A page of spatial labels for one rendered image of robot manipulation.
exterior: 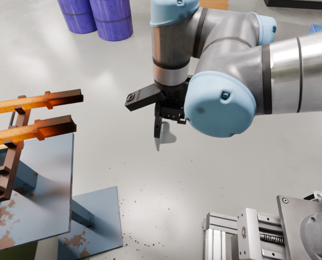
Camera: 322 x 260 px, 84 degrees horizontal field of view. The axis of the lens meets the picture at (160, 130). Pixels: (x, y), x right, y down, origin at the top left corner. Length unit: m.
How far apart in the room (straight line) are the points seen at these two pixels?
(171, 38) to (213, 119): 0.17
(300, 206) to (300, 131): 1.50
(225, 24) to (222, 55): 0.09
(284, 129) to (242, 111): 1.90
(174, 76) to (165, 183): 1.18
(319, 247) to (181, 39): 0.57
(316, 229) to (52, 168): 0.85
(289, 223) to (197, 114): 0.53
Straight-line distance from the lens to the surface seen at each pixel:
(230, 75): 0.20
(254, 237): 0.67
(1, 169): 0.54
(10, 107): 0.68
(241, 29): 0.29
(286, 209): 0.68
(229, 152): 1.70
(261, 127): 1.99
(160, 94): 0.41
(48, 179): 0.81
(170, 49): 0.33
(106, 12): 2.95
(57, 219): 0.73
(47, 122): 0.55
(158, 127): 0.45
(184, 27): 0.32
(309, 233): 0.66
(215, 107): 0.19
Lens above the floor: 1.38
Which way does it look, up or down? 53 degrees down
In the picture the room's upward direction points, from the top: straight up
